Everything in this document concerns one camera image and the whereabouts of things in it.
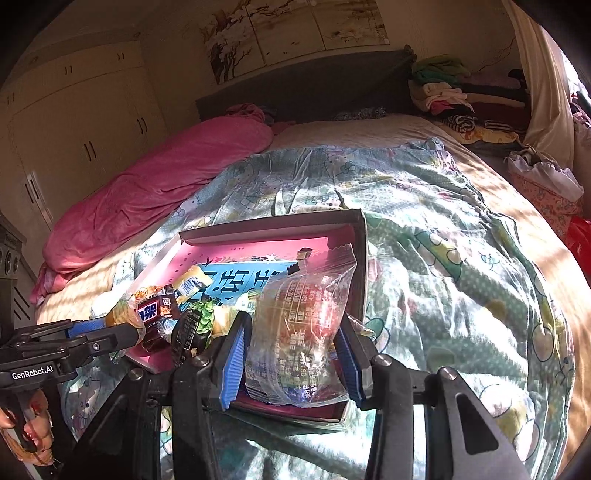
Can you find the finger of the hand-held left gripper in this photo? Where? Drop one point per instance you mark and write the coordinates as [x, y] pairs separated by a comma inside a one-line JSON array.
[[124, 336], [90, 327]]

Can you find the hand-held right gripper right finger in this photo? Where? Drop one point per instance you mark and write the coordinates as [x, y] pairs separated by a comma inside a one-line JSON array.
[[353, 364]]

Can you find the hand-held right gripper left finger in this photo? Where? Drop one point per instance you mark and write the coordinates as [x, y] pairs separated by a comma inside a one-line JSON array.
[[233, 369]]

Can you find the orange rice cracker packet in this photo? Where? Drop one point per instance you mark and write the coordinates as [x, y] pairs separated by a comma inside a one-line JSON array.
[[122, 309]]

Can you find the brown chocolate bar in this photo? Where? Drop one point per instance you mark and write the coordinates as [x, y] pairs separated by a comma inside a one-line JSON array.
[[157, 311]]

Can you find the dark blue snack packet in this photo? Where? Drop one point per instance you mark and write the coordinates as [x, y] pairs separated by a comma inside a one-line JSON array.
[[184, 332]]

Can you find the clear printed snack packet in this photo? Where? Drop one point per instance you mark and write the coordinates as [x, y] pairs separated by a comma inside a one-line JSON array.
[[300, 332]]

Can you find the yellow candy packet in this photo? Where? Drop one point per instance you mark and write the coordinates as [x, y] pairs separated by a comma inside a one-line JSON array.
[[191, 281]]

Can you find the pink tray with book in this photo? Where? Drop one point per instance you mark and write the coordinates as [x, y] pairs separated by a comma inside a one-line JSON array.
[[360, 258]]

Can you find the person's left hand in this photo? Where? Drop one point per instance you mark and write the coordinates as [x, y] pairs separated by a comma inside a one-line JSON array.
[[44, 420]]

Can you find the cartoon printed quilt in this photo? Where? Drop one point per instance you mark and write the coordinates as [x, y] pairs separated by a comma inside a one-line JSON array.
[[461, 277]]

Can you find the pink blanket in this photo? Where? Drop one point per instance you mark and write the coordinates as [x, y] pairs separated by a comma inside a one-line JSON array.
[[138, 184]]

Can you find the cream wardrobe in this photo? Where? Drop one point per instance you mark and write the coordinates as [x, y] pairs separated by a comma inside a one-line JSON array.
[[69, 129]]

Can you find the pink floral fabric bin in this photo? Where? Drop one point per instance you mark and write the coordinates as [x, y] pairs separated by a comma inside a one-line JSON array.
[[545, 203]]

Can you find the dark patterned pillow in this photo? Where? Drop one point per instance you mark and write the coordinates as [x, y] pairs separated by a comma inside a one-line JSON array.
[[360, 113]]

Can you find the red bag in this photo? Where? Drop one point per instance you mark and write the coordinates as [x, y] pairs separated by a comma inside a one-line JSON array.
[[579, 240]]

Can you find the yellow printed cloth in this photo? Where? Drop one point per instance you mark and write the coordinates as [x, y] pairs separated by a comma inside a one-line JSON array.
[[496, 134]]

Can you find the white ruffled cloth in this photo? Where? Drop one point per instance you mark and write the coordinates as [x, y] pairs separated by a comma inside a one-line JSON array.
[[545, 170]]

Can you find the dark headboard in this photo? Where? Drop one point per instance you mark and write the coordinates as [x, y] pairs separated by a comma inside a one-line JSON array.
[[323, 87]]

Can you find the pile of folded clothes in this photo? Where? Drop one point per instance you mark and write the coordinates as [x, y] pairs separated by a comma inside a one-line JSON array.
[[443, 92]]

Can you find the beige curtain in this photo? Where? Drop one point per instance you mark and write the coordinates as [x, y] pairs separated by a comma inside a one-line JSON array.
[[542, 83]]

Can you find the wall painting with branches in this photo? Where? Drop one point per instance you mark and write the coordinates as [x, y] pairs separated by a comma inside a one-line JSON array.
[[300, 32]]

